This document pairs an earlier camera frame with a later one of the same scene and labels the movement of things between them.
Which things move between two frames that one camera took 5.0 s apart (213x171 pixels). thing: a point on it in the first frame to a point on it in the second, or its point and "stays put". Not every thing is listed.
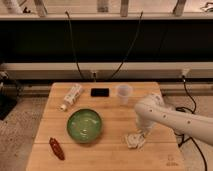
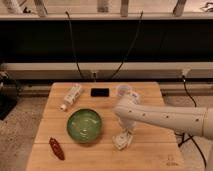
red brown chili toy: x=57 y=148 stays put
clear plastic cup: x=124 y=92 stays put
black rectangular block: x=99 y=92 stays put
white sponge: x=135 y=140 to x=122 y=141
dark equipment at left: x=10 y=94 stays put
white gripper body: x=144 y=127 to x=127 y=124
